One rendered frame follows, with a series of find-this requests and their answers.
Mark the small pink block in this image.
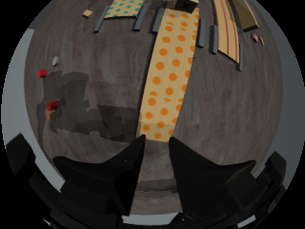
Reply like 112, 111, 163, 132
252, 34, 258, 43

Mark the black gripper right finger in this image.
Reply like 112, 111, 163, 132
168, 137, 256, 215

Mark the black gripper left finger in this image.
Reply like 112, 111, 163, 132
53, 134, 145, 217

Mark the tan strip with orange dots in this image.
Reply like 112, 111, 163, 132
136, 0, 199, 142

